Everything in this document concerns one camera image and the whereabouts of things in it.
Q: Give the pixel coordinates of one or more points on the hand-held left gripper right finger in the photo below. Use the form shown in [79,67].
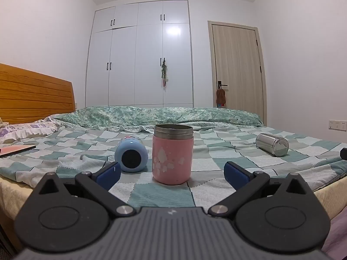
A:
[235,175]

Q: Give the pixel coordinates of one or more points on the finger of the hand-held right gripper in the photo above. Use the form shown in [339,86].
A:
[344,153]

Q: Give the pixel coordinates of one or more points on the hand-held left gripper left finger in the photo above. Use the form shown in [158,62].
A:
[109,175]

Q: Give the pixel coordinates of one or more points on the light blue cup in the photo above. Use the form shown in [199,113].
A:
[131,155]

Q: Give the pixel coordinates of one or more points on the stainless steel cup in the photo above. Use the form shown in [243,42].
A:
[272,143]

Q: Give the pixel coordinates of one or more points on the pink cup with steel rim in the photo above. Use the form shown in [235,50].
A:
[172,157]

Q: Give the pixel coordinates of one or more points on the beige mattress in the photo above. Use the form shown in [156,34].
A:
[332,192]

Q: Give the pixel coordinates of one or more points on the green checkered bed sheet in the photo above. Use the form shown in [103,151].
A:
[81,143]

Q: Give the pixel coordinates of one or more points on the green floral quilt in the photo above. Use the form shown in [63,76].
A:
[162,116]

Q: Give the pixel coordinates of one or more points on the brown hanging pouch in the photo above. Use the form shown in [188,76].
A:
[221,97]

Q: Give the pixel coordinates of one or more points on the purple floral pillow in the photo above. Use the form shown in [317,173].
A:
[24,130]

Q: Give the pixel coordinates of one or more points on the pink flat book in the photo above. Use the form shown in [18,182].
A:
[15,149]

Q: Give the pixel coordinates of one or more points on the light wooden door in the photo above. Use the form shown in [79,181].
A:
[237,67]

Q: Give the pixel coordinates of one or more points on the wooden headboard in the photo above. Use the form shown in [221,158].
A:
[32,94]

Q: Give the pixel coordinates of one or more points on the green hanging ornament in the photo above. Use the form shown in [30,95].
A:
[164,71]

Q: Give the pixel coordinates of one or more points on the white wardrobe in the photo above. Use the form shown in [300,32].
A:
[138,57]

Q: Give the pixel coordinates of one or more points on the white wall socket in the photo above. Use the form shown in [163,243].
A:
[337,124]

